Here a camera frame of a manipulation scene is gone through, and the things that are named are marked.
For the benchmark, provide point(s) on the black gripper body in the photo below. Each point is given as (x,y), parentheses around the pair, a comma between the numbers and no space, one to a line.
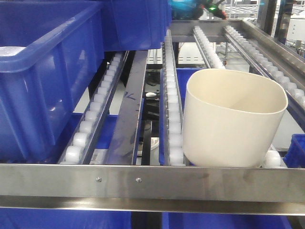
(213,8)

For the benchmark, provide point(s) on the white round bin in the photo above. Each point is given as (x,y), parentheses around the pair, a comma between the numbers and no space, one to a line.
(230,117)

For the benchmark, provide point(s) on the large blue bin rear left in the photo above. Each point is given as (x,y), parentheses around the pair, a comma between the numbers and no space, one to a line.
(130,25)

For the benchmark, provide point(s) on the large blue bin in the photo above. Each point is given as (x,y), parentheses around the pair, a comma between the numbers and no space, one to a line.
(130,25)
(61,49)

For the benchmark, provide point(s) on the small blue bin right edge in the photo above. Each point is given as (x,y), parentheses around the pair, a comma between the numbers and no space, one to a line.
(295,157)

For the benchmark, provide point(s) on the large blue bin front left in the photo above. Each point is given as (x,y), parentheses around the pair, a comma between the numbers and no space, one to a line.
(61,49)

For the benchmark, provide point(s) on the rear white roller track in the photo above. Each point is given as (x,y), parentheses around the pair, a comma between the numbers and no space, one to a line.
(206,50)

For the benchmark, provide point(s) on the white roller track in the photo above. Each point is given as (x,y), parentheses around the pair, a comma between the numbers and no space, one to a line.
(82,143)
(272,159)
(206,50)
(172,108)

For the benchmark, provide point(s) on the far right roller track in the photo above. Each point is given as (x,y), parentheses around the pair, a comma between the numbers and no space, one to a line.
(264,65)

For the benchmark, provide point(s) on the stainless steel flow rack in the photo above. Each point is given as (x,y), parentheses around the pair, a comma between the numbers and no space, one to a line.
(235,190)

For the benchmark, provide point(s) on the middle white roller track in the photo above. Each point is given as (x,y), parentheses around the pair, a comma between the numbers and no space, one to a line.
(172,108)

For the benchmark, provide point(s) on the right white roller track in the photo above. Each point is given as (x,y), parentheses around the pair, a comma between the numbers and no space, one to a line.
(272,159)

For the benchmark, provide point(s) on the left white roller track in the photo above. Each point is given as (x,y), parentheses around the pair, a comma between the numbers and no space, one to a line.
(82,143)

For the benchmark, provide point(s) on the steel divider rail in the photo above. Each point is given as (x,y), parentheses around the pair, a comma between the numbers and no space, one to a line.
(124,144)

